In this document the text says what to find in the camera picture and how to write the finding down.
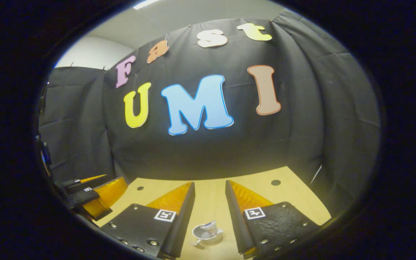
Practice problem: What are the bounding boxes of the white cable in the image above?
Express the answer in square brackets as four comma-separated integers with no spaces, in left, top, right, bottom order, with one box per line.
[310,165,322,185]

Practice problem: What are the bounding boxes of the long ceiling light panel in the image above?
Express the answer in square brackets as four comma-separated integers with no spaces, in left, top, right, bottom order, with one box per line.
[133,0,161,10]

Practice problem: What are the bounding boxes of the light wooden desktop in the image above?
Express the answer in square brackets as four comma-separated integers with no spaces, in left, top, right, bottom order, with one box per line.
[94,166,332,260]

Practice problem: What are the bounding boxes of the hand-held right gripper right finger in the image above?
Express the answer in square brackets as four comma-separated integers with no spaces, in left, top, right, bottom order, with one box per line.
[225,179,321,260]

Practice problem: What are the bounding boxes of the white toothpaste tube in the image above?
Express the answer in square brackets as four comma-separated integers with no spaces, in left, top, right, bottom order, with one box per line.
[198,221,217,239]

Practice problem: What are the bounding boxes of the white cup with wooden handle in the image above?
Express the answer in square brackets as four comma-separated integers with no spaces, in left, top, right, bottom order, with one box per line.
[192,221,218,249]

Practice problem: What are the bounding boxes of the black backdrop cloth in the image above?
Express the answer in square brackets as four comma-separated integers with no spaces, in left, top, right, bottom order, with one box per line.
[36,9,381,217]

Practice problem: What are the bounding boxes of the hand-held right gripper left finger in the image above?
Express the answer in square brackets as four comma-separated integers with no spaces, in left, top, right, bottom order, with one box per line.
[100,181,196,260]

